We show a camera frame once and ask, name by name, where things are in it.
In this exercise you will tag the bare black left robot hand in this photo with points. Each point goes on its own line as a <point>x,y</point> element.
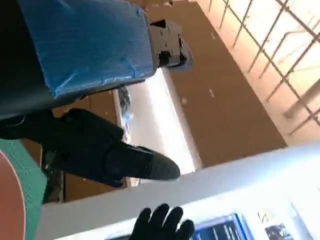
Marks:
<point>82,42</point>

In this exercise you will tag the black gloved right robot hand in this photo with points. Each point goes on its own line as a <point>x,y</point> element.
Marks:
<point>160,225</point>

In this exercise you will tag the pink bowl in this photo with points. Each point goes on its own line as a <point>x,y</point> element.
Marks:
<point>10,200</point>

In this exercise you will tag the blue poster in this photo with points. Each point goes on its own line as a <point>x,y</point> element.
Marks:
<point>220,227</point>

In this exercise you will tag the open brown cardboard box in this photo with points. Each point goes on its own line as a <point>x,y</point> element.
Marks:
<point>100,102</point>

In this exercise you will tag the grey speckled white counter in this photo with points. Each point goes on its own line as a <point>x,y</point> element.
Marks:
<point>225,180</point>

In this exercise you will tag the white poster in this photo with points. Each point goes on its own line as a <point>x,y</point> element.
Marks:
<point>275,230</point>

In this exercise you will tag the green cutting mat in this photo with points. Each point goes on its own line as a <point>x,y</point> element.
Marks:
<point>32,190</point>

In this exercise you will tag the large brown wooden cabinet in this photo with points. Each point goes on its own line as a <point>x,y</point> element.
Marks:
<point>225,100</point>

